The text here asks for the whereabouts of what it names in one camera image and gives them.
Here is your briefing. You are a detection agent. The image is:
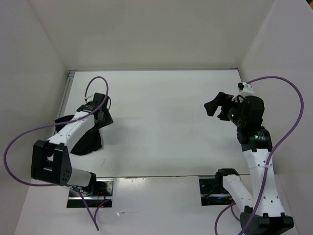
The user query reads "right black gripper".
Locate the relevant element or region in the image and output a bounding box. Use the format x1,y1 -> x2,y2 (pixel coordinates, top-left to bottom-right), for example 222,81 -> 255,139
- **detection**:
203,91 -> 246,127

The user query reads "black skirt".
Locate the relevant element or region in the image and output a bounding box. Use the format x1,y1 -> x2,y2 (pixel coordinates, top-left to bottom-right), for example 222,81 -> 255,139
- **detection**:
54,115 -> 102,156

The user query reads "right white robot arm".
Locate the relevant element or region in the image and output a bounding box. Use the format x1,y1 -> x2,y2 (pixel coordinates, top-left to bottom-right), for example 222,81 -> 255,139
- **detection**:
204,92 -> 294,235

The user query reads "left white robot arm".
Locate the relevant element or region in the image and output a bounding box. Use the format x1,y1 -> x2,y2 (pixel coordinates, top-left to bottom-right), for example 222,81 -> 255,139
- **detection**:
31,93 -> 113,196

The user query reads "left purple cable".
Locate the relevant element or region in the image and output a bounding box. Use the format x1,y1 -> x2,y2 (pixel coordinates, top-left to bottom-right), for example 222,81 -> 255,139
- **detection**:
3,76 -> 110,231

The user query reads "purple cable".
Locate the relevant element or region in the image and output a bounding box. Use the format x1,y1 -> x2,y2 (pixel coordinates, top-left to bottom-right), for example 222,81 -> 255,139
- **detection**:
214,76 -> 304,235
3,76 -> 110,231

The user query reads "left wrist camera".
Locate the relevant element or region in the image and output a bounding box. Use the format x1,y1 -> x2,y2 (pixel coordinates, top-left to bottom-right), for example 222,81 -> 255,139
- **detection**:
84,94 -> 94,103

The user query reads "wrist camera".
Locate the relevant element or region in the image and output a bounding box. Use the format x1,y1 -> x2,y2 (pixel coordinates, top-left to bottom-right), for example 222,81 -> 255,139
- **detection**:
84,94 -> 94,103
232,82 -> 254,102

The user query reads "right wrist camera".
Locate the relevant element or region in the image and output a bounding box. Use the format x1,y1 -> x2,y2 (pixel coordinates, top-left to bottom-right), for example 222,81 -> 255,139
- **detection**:
232,82 -> 254,102

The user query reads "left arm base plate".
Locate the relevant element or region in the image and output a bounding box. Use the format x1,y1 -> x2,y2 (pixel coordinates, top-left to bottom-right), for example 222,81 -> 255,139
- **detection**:
67,178 -> 114,208

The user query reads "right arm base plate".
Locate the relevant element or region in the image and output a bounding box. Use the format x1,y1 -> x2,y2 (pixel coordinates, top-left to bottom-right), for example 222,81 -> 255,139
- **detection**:
199,176 -> 233,206

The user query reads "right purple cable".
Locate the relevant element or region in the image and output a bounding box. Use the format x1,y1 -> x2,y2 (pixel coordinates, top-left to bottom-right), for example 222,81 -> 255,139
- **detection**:
214,76 -> 304,235

